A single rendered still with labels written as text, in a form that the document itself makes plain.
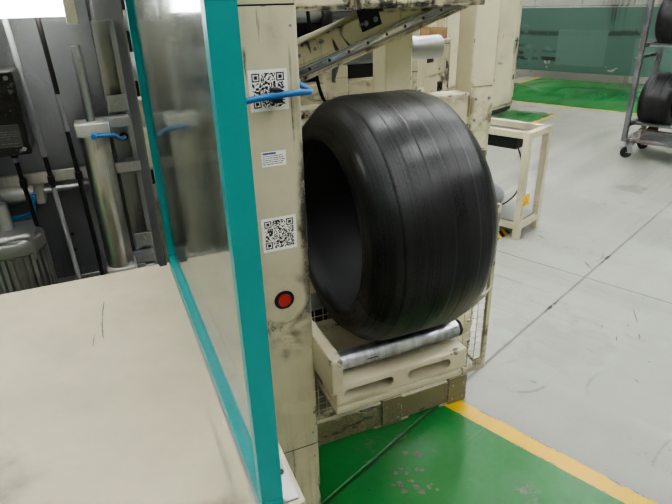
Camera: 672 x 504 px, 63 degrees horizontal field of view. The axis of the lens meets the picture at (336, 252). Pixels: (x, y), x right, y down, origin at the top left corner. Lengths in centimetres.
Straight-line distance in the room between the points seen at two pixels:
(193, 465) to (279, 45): 75
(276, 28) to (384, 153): 30
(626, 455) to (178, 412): 214
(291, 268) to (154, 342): 51
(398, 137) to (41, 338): 70
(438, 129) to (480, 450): 156
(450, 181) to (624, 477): 164
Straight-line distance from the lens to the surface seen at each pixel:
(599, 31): 1286
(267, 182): 110
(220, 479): 55
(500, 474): 233
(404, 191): 104
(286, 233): 115
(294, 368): 132
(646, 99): 668
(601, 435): 261
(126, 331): 78
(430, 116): 117
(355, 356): 128
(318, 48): 152
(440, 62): 638
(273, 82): 107
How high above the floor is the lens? 166
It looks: 25 degrees down
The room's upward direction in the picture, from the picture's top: 2 degrees counter-clockwise
